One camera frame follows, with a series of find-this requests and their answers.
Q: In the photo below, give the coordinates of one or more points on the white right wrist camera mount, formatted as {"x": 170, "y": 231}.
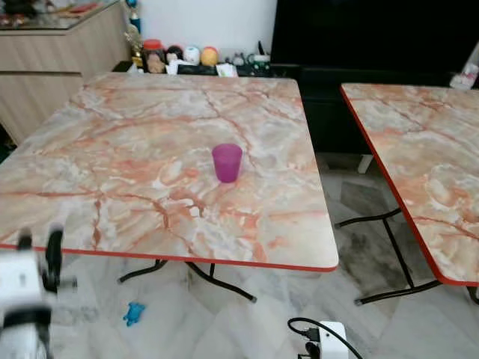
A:
{"x": 334, "y": 340}

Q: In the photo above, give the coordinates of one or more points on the yellow round figurine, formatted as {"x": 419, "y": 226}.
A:
{"x": 209, "y": 56}

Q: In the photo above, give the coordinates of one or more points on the red lid jar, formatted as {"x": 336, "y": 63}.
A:
{"x": 154, "y": 56}

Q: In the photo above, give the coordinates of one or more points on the purple plastic cup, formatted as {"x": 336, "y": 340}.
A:
{"x": 227, "y": 164}

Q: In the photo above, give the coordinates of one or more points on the white round figurine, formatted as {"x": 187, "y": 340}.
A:
{"x": 191, "y": 54}

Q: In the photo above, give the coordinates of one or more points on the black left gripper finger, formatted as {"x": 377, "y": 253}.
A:
{"x": 54, "y": 258}
{"x": 25, "y": 241}

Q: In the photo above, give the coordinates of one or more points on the light wooden cabinet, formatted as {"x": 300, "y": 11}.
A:
{"x": 52, "y": 67}

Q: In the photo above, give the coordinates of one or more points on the white paper card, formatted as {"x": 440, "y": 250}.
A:
{"x": 226, "y": 70}

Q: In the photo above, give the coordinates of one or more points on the black television screen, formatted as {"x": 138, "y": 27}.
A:
{"x": 374, "y": 30}

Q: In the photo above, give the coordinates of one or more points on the marble pattern folding table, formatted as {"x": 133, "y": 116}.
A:
{"x": 150, "y": 164}
{"x": 434, "y": 149}

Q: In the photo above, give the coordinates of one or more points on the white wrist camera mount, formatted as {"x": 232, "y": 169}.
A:
{"x": 334, "y": 340}
{"x": 21, "y": 277}

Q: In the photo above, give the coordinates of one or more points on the small blue toy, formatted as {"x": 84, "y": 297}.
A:
{"x": 134, "y": 314}

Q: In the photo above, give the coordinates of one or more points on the white and green charger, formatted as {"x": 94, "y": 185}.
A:
{"x": 260, "y": 60}

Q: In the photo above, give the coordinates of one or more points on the gold trophy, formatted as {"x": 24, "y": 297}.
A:
{"x": 135, "y": 41}

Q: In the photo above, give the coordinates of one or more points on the dark round figurine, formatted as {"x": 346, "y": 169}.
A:
{"x": 174, "y": 54}

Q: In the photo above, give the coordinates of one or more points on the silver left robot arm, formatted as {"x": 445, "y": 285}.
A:
{"x": 22, "y": 340}

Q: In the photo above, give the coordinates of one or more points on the pink and white packet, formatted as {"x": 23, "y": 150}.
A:
{"x": 465, "y": 76}

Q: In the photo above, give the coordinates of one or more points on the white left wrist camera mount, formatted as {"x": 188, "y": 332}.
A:
{"x": 21, "y": 277}

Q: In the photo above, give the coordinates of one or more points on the white furniture leg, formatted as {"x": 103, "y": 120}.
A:
{"x": 365, "y": 164}

